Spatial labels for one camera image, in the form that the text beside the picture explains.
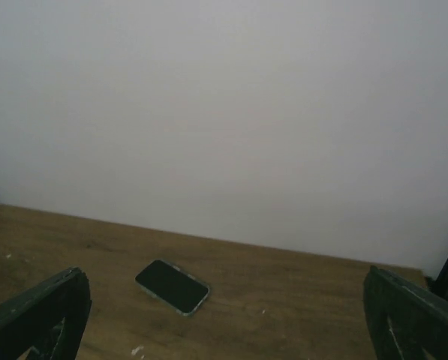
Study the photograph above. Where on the phone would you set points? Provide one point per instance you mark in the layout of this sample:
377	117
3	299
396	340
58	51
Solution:
173	286

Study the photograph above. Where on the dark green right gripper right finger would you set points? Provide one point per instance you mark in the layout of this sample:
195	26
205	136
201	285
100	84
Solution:
404	320

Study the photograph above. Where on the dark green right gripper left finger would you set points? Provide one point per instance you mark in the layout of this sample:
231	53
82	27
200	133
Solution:
46	321

